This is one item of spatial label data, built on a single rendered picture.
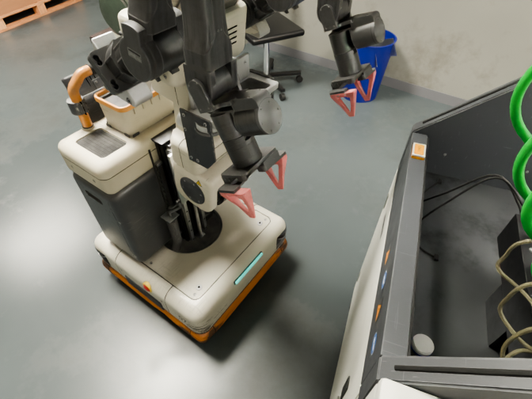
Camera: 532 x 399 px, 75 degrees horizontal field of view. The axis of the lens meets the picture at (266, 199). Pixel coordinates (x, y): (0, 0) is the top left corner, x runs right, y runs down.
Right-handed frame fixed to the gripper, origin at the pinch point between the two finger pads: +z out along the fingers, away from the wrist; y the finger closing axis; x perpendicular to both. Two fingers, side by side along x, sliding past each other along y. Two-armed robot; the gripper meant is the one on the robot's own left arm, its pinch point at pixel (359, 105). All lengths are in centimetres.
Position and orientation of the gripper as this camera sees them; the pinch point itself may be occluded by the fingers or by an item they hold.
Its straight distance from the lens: 100.7
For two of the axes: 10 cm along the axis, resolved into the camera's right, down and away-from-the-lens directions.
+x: -7.2, -0.7, 6.9
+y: 5.8, -5.9, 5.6
